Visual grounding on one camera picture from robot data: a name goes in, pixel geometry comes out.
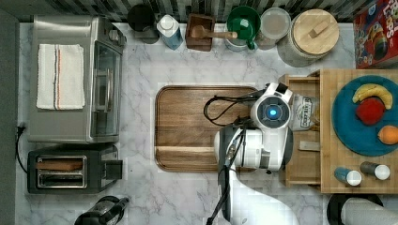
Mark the wooden drawer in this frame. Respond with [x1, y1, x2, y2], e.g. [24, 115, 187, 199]
[279, 74, 320, 188]

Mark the jar with wooden lid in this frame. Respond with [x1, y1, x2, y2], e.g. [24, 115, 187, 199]
[277, 9, 340, 68]

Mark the blue salt shaker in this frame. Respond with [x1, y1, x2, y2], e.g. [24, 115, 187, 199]
[334, 167, 362, 187]

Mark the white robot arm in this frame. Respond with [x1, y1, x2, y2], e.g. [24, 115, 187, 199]
[207, 82, 299, 225]

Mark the wooden cabinet top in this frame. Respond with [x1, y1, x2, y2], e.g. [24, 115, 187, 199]
[311, 68, 397, 194]

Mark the red apple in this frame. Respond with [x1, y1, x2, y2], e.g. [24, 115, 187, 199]
[356, 97, 385, 126]

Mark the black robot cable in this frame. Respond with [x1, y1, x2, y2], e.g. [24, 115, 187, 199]
[203, 88, 267, 128]

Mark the green mug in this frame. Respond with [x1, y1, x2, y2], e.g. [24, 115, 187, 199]
[226, 6, 261, 50]

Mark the black kettle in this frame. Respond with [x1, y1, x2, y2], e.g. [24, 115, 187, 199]
[74, 196, 130, 225]

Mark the red Froot Loops box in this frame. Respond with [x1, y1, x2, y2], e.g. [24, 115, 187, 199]
[353, 0, 398, 69]

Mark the silver toaster oven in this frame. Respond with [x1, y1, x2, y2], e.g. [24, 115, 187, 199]
[28, 16, 126, 143]

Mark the white striped towel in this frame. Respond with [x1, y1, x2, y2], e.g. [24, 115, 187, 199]
[36, 44, 85, 111]

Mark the brown wooden box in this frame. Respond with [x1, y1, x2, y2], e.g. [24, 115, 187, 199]
[185, 13, 215, 52]

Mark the black silver toaster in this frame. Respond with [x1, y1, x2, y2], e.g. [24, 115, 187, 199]
[27, 143, 123, 195]

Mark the wooden spoon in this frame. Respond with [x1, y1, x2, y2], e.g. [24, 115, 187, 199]
[191, 25, 237, 39]

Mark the dark pepper shaker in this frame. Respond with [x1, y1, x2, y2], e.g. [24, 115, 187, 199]
[360, 161, 390, 180]

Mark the white bar in drawer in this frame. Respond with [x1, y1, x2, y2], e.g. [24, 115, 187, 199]
[298, 141, 320, 152]

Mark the wooden serving tray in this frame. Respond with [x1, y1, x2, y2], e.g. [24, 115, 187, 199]
[155, 85, 255, 173]

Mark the blue round plate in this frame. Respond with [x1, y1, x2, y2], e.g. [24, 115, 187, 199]
[331, 75, 398, 157]

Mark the black power cord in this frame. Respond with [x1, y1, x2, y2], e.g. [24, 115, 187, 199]
[14, 122, 29, 174]

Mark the black round canister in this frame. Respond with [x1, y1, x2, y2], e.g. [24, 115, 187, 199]
[128, 4, 160, 44]

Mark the chips bag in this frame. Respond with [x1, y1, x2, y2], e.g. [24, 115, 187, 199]
[289, 94, 319, 131]

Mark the yellow banana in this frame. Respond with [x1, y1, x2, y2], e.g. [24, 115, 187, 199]
[352, 83, 393, 110]

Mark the orange fruit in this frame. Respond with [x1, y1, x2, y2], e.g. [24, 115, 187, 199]
[377, 126, 398, 144]

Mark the blue white-capped bottle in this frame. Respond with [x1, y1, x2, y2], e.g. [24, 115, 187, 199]
[157, 15, 183, 50]

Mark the clear plastic lidded container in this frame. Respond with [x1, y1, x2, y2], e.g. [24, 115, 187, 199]
[255, 7, 291, 50]

